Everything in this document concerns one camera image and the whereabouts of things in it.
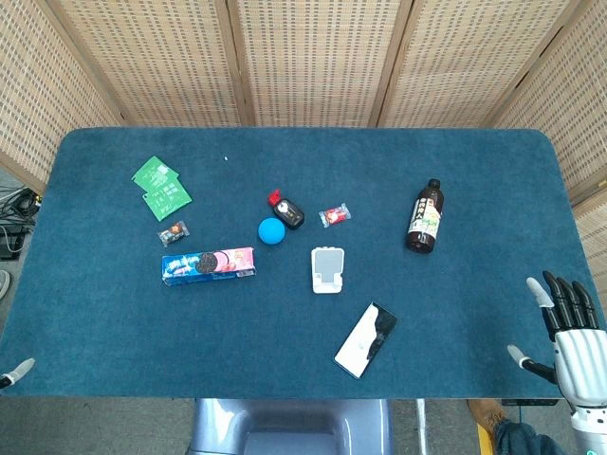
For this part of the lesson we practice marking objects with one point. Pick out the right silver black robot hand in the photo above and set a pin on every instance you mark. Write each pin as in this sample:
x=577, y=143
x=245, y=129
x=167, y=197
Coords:
x=581, y=360

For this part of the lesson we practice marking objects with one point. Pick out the black smartphone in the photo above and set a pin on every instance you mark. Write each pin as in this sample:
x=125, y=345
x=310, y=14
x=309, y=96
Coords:
x=362, y=343

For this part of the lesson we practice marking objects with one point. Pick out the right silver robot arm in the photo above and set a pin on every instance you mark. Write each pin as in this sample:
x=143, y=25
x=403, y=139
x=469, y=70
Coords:
x=590, y=431

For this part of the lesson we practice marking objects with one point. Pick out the white phone stand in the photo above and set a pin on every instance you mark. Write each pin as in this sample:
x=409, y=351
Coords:
x=327, y=267

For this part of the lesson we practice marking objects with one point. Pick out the blue jeans leg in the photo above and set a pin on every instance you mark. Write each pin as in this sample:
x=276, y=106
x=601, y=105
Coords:
x=526, y=438

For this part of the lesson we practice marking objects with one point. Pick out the brown shoe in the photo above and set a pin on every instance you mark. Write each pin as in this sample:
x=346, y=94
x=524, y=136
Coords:
x=486, y=413

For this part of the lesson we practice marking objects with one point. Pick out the white table leg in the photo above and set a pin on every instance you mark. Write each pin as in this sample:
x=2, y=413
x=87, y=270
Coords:
x=421, y=426

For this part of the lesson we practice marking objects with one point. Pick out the dark drink bottle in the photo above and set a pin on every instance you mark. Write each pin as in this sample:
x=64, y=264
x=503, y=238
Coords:
x=424, y=223

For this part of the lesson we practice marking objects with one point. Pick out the red wrapped candy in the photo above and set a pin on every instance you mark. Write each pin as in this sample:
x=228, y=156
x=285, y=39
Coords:
x=335, y=215

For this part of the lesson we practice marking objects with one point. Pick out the blue table mat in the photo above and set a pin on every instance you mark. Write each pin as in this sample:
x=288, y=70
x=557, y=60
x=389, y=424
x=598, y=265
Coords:
x=284, y=332

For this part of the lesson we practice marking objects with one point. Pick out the grey-blue robot torso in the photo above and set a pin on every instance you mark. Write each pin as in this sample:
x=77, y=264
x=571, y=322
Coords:
x=289, y=426

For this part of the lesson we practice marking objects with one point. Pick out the blue ball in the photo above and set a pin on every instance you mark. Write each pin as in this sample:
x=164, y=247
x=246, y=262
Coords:
x=271, y=231

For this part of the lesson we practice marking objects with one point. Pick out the blue pink cookie box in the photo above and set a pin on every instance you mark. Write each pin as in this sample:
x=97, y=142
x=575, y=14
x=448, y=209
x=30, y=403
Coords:
x=208, y=265

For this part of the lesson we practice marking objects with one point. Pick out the bamboo folding screen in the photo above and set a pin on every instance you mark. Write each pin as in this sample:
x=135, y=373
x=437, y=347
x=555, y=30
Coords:
x=313, y=61

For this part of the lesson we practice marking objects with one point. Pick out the dark wrapped candy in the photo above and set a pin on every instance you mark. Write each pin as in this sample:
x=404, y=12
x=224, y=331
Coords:
x=173, y=232

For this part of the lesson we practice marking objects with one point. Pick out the green sachet packet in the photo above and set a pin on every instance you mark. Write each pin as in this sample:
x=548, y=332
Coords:
x=168, y=199
x=152, y=173

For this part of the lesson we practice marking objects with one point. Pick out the black power adapter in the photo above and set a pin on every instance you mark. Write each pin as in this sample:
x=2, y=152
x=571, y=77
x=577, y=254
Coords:
x=12, y=242

